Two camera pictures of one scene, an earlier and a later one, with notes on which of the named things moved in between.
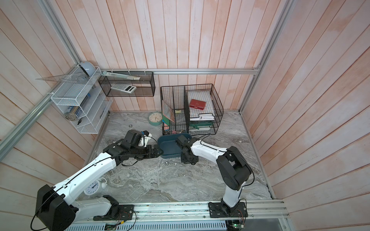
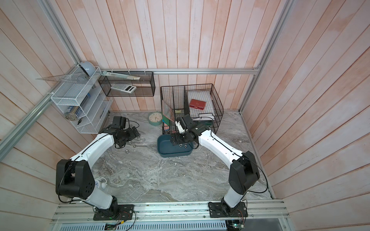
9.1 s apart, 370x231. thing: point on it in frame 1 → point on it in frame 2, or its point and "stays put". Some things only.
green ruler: [120, 76] stays put
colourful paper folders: [168, 114] stays put
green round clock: [155, 118] stays put
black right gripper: [185, 160] → [178, 136]
